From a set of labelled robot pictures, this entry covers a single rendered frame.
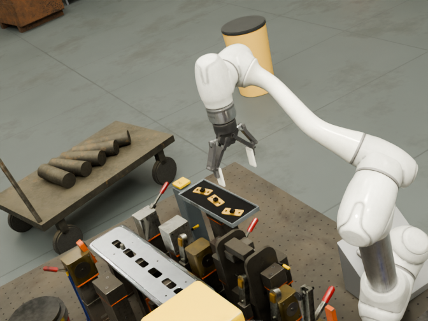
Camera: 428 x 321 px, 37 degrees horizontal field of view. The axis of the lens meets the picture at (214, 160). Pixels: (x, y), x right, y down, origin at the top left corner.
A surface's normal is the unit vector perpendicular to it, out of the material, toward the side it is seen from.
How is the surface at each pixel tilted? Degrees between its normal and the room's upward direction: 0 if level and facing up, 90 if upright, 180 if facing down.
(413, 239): 41
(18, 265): 0
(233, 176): 0
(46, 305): 0
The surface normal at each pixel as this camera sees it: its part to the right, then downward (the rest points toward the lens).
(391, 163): 0.24, -0.50
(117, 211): -0.24, -0.84
